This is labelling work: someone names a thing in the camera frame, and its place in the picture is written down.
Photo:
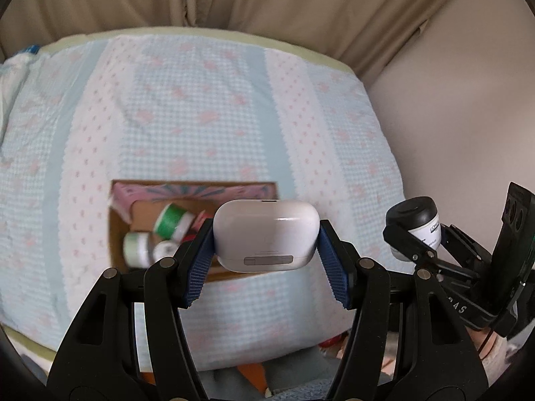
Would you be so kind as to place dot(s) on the pale green jar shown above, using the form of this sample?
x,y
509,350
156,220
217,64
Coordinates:
x,y
140,248

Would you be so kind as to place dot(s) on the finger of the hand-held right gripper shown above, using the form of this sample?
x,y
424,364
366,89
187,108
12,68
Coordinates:
x,y
407,244
466,244

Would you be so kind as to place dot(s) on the white earbuds case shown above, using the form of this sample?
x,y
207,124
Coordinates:
x,y
267,229

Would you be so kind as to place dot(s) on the small white printed bottle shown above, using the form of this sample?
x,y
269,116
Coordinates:
x,y
165,249

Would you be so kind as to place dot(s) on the white bottle with black cap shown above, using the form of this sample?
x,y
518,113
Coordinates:
x,y
411,213

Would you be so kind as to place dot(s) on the small blue object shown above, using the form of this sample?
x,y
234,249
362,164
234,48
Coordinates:
x,y
31,48

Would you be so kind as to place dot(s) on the pale green mattress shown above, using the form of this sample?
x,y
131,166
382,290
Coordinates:
x,y
317,59

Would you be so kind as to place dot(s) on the grey cloth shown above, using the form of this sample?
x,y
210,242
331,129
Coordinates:
x,y
292,378

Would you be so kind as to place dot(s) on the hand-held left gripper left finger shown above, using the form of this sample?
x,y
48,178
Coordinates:
x,y
198,265

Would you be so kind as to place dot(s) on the green jar with white lid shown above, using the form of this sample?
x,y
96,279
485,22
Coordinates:
x,y
171,219

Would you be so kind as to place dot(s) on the red rectangular carton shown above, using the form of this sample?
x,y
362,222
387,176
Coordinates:
x,y
196,227

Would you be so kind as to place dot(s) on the cardboard box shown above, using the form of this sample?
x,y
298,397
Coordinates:
x,y
234,276

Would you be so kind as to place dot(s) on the person's right forearm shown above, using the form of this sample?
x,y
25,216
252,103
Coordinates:
x,y
497,349

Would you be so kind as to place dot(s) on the orange object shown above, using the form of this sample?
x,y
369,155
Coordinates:
x,y
255,380

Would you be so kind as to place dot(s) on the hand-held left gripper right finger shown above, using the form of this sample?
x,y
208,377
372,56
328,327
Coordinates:
x,y
334,267

